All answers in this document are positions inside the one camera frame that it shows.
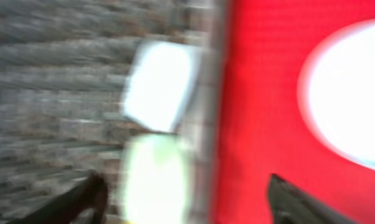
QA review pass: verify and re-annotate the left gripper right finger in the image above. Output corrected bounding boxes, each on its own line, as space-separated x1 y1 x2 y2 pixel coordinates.
267 174 356 224

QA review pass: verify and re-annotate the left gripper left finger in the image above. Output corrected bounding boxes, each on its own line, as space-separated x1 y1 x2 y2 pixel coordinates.
7 172 109 224

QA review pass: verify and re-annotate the green bowl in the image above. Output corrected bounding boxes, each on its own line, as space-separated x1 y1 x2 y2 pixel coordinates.
118 134 192 224

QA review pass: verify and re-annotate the light blue plate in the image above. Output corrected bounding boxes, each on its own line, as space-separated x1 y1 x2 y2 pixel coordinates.
297 19 375 170

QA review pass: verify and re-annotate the light blue bowl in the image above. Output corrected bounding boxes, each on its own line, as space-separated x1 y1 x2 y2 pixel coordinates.
123 40 201 133

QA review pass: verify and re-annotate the grey dishwasher rack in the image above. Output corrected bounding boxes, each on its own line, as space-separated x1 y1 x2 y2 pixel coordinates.
0 0 229 223

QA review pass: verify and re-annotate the red serving tray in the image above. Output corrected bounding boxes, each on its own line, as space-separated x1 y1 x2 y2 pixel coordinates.
210 0 375 224

